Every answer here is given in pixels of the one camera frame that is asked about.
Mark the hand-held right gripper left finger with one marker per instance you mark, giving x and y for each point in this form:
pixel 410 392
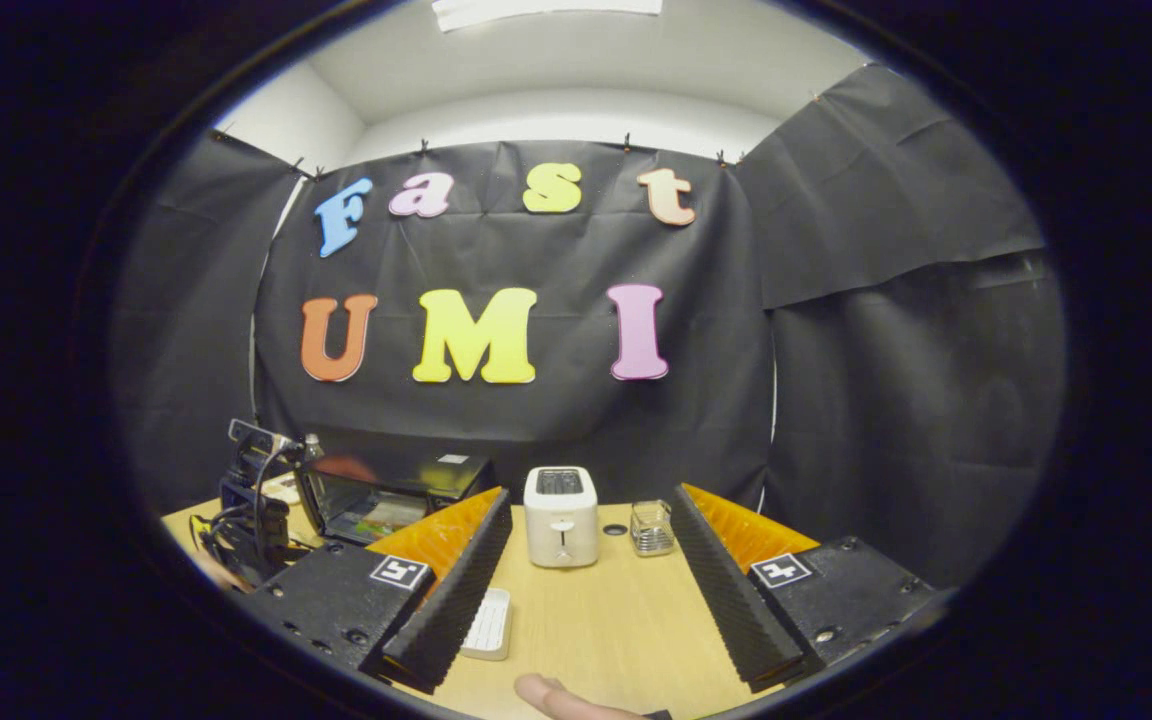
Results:
pixel 456 590

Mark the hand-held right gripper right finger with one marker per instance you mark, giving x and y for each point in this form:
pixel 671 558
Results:
pixel 726 590

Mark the black backdrop cloth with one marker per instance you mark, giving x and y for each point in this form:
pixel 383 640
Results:
pixel 836 400

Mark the black electric oven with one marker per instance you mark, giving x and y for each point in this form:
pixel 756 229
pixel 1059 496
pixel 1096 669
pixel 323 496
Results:
pixel 436 480

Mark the clear plastic bottle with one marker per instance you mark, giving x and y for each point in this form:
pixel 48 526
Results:
pixel 314 447

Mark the white plastic sandwich holder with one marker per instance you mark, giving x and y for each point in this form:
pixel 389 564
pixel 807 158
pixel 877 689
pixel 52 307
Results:
pixel 488 625

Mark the white toaster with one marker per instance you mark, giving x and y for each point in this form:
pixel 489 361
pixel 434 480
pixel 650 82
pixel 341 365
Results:
pixel 561 525

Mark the ceiling light panel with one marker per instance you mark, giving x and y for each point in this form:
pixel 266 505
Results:
pixel 546 10

